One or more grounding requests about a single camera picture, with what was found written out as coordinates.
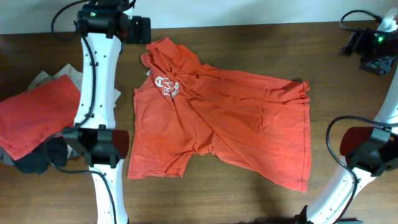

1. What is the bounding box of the folded beige garment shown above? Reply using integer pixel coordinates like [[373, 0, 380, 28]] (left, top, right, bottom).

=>
[[27, 63, 122, 108]]

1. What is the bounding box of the orange t-shirt with white print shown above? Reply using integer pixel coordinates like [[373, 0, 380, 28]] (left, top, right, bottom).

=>
[[127, 38, 311, 192]]

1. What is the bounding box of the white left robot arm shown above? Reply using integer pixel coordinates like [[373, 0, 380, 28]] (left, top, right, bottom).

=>
[[62, 1, 151, 223]]

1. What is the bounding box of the folded black garment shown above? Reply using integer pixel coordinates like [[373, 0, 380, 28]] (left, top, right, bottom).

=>
[[12, 138, 68, 174]]

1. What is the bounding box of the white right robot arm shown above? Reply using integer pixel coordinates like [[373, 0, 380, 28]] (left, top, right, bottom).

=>
[[291, 7, 397, 224]]

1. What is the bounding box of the folded red shirt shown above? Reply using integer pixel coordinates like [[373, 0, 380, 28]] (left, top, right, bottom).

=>
[[1, 91, 77, 160]]

